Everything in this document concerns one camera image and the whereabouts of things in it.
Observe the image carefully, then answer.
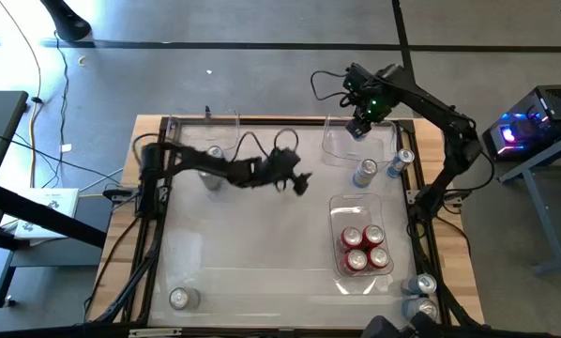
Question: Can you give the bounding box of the silver metal bracket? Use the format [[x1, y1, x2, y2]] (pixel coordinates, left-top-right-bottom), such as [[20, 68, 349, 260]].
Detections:
[[129, 328, 183, 338]]

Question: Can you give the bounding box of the black RGB computer tower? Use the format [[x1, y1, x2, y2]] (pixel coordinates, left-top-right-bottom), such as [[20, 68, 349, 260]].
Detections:
[[481, 84, 561, 163]]

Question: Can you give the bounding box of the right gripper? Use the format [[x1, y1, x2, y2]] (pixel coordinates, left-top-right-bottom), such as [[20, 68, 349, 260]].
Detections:
[[347, 84, 393, 140]]

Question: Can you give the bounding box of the black floor cable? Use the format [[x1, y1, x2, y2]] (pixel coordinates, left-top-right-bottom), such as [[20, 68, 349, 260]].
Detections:
[[50, 30, 73, 189]]

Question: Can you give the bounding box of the clear plastic bin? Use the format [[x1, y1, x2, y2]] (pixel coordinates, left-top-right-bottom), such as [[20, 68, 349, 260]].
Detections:
[[328, 192, 395, 278], [165, 110, 242, 161], [321, 111, 399, 164]]

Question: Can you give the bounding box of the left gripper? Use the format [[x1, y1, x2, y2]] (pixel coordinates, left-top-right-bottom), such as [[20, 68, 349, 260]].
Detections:
[[256, 147, 312, 196]]

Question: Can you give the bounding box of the white printed cardboard box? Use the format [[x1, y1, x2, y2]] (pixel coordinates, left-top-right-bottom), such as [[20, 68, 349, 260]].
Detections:
[[0, 187, 81, 241]]

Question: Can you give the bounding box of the black camera cable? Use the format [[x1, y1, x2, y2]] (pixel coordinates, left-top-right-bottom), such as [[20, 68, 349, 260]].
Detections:
[[226, 129, 300, 163], [310, 69, 355, 108]]

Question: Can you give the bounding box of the white light-blue soda can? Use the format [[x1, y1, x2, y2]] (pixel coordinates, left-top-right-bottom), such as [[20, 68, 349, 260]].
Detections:
[[168, 286, 202, 311], [352, 158, 379, 189], [401, 296, 440, 323], [198, 144, 225, 192]]

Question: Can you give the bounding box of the yellow floor cable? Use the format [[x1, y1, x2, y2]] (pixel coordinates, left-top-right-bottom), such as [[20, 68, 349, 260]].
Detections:
[[0, 0, 45, 189]]

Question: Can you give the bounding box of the red Fanta soda can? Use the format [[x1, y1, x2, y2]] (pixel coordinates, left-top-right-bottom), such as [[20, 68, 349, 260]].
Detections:
[[367, 246, 392, 269], [340, 225, 364, 250], [343, 248, 369, 274], [362, 223, 386, 248]]

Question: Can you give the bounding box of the black floor stand foot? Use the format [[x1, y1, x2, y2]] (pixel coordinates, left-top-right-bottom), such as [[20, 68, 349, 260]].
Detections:
[[39, 0, 93, 42]]

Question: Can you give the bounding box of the grey metal stand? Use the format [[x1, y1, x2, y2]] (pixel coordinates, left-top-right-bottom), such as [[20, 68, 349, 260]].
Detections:
[[497, 129, 561, 276]]

